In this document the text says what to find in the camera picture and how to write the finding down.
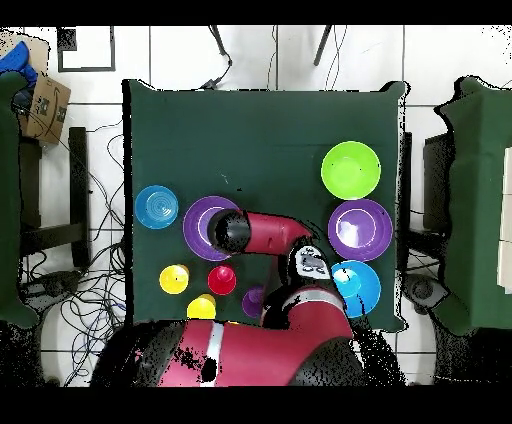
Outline purple bowl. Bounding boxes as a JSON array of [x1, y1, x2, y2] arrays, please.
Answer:
[[327, 198, 394, 263], [182, 195, 245, 263]]

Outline dark green tablecloth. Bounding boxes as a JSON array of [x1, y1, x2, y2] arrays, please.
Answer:
[[121, 78, 410, 334]]

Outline red cup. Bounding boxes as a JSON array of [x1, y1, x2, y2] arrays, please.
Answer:
[[206, 263, 238, 297]]

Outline purple cup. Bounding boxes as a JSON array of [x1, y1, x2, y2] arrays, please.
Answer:
[[241, 285, 266, 320]]

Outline small blue bowl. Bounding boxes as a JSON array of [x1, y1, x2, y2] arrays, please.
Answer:
[[134, 184, 180, 230]]

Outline large green bowl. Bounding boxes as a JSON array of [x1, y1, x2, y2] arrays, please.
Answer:
[[320, 140, 382, 201]]

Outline yellow cup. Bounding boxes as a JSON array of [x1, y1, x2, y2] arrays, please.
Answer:
[[158, 263, 191, 296], [186, 293, 218, 321]]

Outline large blue bowl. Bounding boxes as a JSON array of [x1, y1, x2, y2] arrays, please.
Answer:
[[330, 260, 382, 320]]

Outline black tripod leg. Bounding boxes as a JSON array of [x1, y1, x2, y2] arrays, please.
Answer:
[[312, 25, 334, 67], [208, 25, 234, 67]]

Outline green-covered side table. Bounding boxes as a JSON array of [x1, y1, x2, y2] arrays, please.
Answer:
[[433, 76, 512, 336], [0, 71, 41, 329]]

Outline brown cardboard box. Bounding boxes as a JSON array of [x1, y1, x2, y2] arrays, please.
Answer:
[[17, 73, 72, 146]]

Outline white foam blocks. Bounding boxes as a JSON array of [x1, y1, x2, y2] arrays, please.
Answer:
[[496, 146, 512, 295]]

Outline blue fabric bag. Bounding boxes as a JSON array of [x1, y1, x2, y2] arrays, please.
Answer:
[[0, 40, 39, 88]]

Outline tangle of floor cables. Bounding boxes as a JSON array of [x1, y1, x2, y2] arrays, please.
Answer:
[[19, 119, 137, 387]]

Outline grey pedestal foot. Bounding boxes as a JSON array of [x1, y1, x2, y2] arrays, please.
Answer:
[[19, 269, 83, 305], [403, 273, 449, 315]]

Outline black square floor frame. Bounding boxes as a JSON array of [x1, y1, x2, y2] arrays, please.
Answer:
[[56, 26, 117, 73]]

